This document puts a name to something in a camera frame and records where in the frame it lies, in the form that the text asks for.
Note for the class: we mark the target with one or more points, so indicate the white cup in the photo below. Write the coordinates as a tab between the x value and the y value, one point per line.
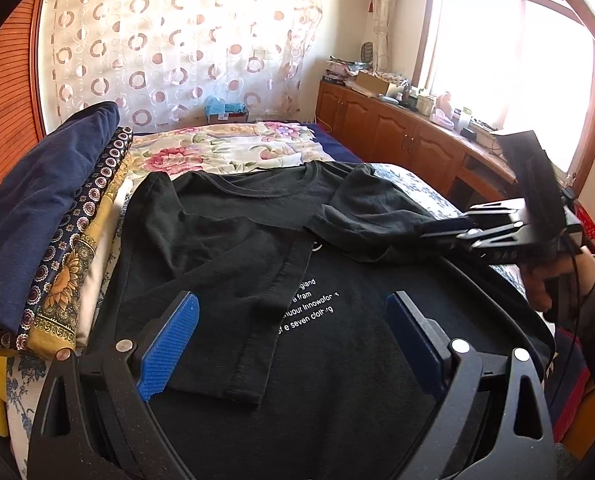
465	121

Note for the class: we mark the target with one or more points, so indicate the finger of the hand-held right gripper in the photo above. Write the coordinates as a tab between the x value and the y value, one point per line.
502	247
457	226

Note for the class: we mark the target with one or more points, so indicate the dark round fan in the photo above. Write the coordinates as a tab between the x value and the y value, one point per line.
367	51

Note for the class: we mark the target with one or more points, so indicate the open cardboard box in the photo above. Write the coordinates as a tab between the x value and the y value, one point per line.
372	84

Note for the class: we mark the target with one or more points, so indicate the louvered wooden wardrobe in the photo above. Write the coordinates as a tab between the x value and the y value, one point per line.
9	110

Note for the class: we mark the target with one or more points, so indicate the black t-shirt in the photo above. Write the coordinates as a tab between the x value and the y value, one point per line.
327	385

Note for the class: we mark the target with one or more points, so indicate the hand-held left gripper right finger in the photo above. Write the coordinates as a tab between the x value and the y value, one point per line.
410	345

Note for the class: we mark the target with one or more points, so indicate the cream folded cloth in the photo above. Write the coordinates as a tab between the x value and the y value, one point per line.
94	287

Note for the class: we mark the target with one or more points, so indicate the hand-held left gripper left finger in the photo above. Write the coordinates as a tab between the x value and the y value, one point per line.
170	345

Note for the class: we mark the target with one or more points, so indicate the pile of folded fabrics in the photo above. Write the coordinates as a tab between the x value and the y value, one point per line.
340	71

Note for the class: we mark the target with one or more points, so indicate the blue box on bed end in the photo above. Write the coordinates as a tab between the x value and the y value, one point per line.
225	106

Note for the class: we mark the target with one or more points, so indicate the pink bag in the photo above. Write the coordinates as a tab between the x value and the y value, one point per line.
443	110

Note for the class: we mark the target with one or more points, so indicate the small brown cardboard box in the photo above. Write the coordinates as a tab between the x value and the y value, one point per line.
230	119

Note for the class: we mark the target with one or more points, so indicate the pink floral blanket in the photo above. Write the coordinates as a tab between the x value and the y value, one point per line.
217	150

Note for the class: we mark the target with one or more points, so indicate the navy folded blanket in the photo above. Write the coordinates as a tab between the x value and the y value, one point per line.
42	210

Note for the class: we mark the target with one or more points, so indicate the sheer window curtain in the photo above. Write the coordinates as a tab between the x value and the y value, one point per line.
385	10

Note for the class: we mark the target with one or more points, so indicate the green box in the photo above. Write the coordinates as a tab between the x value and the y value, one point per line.
426	105

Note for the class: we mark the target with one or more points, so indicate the wooden cabinet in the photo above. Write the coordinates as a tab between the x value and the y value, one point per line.
377	125

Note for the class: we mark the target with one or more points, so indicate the person's right hand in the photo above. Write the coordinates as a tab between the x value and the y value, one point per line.
536	290

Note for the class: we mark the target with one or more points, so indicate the yellow sunflower folded cloth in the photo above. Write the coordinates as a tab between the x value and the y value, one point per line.
62	290

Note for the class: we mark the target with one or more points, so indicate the window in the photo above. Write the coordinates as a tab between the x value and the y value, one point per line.
502	60

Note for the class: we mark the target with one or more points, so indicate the navy bed sheet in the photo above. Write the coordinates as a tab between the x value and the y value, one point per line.
335	147

